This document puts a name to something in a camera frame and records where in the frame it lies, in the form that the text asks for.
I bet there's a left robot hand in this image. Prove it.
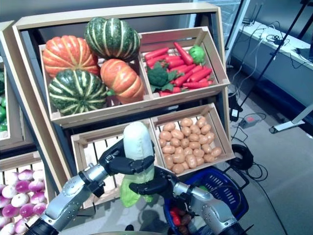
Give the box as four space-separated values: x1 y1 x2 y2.
99 138 156 176

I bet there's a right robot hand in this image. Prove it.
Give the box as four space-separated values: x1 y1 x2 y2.
129 167 181 197

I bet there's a blue plastic shopping basket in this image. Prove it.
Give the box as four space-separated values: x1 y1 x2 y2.
163 166 250 235

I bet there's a wooden cabbage crate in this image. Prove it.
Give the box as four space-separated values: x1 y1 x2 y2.
70 118 163 210

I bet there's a wooden pumpkin crate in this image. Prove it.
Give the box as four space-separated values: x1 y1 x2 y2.
39 43 157 129

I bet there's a wooden potato crate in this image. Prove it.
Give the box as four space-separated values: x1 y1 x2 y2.
149 102 236 177

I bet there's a green striped pumpkin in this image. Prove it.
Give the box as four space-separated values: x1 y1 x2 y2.
84 16 141 62
47 69 108 117

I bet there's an orange ribbed pumpkin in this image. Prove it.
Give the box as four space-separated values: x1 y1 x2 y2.
42 35 100 78
100 58 146 105

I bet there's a dark green broccoli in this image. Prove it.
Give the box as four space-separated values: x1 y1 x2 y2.
146 61 183 93

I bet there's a black power adapter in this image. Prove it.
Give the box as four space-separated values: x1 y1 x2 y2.
229 107 243 122

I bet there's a wooden green pepper crate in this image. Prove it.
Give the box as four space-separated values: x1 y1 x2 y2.
0 55 34 151

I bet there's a grey power strip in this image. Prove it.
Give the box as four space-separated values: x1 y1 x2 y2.
238 114 260 130

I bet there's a light green round vegetable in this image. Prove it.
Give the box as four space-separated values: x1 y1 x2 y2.
188 45 206 65

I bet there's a wooden carrot crate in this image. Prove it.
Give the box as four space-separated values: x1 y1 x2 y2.
138 26 230 102

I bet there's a white table leg with caster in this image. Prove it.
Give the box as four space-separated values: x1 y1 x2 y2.
268 102 313 135

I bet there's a wooden display shelf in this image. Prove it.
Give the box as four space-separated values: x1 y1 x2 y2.
0 21 53 235
12 2 232 211

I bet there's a white desk with blue panel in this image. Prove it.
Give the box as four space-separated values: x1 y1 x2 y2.
228 21 313 117

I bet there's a black stand pole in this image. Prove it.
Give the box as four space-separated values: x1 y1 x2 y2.
239 0 309 110

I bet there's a black router with antennas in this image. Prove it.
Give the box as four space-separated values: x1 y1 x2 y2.
242 3 261 26

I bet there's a black device on desk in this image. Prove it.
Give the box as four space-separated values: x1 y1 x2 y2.
295 47 313 62

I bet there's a coiled black cable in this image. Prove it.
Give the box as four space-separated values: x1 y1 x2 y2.
226 143 254 171

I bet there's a long black floor cable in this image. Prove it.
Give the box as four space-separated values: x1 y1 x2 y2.
244 161 291 235

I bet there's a black cable bundle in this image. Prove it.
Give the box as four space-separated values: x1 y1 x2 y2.
265 34 289 46

